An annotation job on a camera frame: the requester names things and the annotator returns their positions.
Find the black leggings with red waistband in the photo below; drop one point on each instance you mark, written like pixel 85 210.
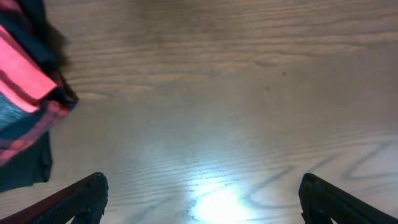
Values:
pixel 23 83

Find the red navy plaid garment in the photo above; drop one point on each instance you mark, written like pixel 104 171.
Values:
pixel 37 124

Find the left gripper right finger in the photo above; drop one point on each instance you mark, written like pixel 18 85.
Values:
pixel 324 203

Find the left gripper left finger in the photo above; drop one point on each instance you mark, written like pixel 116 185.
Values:
pixel 82 202

